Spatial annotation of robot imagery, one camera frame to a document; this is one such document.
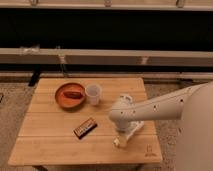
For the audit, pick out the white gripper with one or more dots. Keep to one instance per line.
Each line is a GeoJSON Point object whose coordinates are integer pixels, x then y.
{"type": "Point", "coordinates": [122, 126]}

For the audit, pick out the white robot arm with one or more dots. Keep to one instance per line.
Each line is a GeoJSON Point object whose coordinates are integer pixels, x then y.
{"type": "Point", "coordinates": [192, 105]}

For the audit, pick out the orange ceramic bowl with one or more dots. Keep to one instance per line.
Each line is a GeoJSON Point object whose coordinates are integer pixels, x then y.
{"type": "Point", "coordinates": [68, 103]}

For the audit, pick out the red item in bowl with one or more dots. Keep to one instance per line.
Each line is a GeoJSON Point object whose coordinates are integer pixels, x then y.
{"type": "Point", "coordinates": [73, 95]}

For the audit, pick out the brown chocolate bar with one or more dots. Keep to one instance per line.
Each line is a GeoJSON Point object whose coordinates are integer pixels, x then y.
{"type": "Point", "coordinates": [83, 129]}

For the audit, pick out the white sponge block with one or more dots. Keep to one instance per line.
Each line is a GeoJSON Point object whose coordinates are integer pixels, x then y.
{"type": "Point", "coordinates": [127, 97]}

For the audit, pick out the translucent plastic cup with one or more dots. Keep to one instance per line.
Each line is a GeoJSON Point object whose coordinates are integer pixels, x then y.
{"type": "Point", "coordinates": [93, 93]}

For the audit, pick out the wooden table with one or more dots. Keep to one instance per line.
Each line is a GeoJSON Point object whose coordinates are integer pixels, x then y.
{"type": "Point", "coordinates": [46, 136]}

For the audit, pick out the long wooden wall shelf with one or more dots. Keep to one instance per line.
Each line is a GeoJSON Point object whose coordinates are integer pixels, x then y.
{"type": "Point", "coordinates": [105, 57]}

